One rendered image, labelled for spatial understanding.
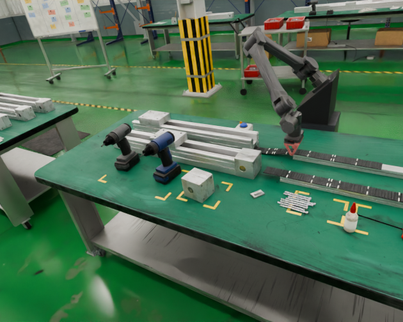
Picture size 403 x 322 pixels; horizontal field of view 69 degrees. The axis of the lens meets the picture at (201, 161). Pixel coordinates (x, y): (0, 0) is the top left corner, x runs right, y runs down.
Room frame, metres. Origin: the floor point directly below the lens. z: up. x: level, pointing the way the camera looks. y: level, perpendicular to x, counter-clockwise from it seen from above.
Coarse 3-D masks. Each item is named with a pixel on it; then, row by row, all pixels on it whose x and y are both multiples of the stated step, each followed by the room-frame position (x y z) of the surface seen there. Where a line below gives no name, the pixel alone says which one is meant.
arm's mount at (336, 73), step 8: (336, 72) 1.57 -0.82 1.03; (336, 80) 1.58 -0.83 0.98; (320, 88) 1.51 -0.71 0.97; (328, 88) 1.45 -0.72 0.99; (336, 88) 1.61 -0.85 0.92; (312, 96) 1.49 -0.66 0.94; (320, 96) 1.47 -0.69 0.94; (328, 96) 1.45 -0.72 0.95; (304, 104) 1.51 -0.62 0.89; (312, 104) 1.49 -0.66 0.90; (320, 104) 1.47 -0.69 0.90; (328, 104) 1.44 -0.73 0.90; (304, 112) 1.51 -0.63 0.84; (312, 112) 1.49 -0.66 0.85; (320, 112) 1.46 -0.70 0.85; (328, 112) 1.44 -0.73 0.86; (304, 120) 1.51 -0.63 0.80; (312, 120) 1.49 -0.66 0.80; (320, 120) 1.46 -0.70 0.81; (328, 120) 1.45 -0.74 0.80
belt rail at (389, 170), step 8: (304, 160) 1.12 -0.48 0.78; (312, 160) 1.10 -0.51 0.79; (320, 160) 1.08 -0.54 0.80; (344, 168) 1.02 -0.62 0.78; (352, 168) 1.00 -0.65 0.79; (360, 168) 0.99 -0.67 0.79; (368, 168) 0.97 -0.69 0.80; (384, 168) 0.94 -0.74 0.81; (392, 168) 0.94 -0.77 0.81; (400, 168) 0.93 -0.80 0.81; (392, 176) 0.92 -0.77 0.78; (400, 176) 0.90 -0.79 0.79
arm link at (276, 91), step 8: (256, 32) 1.48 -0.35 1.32; (264, 40) 1.46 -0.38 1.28; (256, 48) 1.44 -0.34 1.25; (248, 56) 1.48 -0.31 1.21; (256, 56) 1.41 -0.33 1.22; (264, 56) 1.41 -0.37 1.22; (256, 64) 1.40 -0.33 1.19; (264, 64) 1.36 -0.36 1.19; (264, 72) 1.34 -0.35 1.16; (272, 72) 1.33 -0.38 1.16; (264, 80) 1.32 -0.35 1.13; (272, 80) 1.28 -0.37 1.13; (272, 88) 1.26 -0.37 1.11; (280, 88) 1.25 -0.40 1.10; (272, 96) 1.25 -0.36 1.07; (280, 96) 1.21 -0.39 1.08; (288, 96) 1.22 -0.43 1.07; (272, 104) 1.23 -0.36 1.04; (280, 104) 1.19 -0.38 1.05; (288, 104) 1.17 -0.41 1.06; (280, 112) 1.19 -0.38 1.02
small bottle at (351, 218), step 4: (352, 204) 0.68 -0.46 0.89; (352, 208) 0.68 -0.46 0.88; (348, 212) 0.69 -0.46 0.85; (352, 212) 0.68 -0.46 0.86; (348, 216) 0.68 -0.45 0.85; (352, 216) 0.67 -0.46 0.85; (356, 216) 0.67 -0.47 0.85; (348, 220) 0.67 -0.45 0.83; (352, 220) 0.67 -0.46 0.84; (356, 220) 0.67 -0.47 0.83; (344, 224) 0.69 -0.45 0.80; (348, 224) 0.67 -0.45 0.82; (352, 224) 0.67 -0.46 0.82; (356, 224) 0.67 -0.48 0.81; (344, 228) 0.68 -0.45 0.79; (348, 228) 0.67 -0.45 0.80; (352, 228) 0.67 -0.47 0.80; (348, 232) 0.67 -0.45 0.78; (352, 232) 0.67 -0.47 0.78
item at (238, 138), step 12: (168, 120) 1.65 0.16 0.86; (156, 132) 1.62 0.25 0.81; (192, 132) 1.45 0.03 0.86; (204, 132) 1.41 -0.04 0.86; (216, 132) 1.44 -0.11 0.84; (228, 132) 1.40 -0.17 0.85; (240, 132) 1.36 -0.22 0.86; (252, 132) 1.33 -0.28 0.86; (216, 144) 1.36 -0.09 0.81; (228, 144) 1.33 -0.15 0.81; (240, 144) 1.28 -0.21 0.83; (252, 144) 1.26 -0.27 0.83
